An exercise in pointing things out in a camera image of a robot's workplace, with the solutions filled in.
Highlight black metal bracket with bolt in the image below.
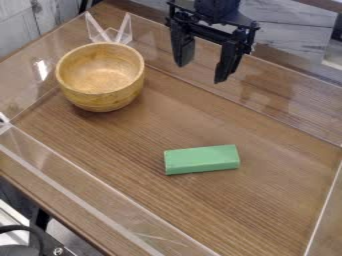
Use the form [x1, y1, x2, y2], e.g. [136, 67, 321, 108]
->
[41, 233, 77, 256]

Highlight black cable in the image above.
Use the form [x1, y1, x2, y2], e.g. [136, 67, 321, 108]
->
[0, 224, 47, 256]

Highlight brown wooden bowl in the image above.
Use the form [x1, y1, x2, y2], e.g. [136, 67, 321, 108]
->
[55, 42, 146, 112]

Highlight clear acrylic tray walls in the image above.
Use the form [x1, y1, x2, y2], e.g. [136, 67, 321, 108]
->
[0, 18, 342, 256]

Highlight black table leg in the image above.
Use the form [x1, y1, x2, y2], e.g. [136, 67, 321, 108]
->
[33, 208, 51, 231]

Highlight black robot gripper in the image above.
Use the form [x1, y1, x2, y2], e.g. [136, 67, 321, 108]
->
[167, 0, 259, 83]

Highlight green rectangular block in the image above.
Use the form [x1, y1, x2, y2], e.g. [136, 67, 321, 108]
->
[164, 145, 240, 175]

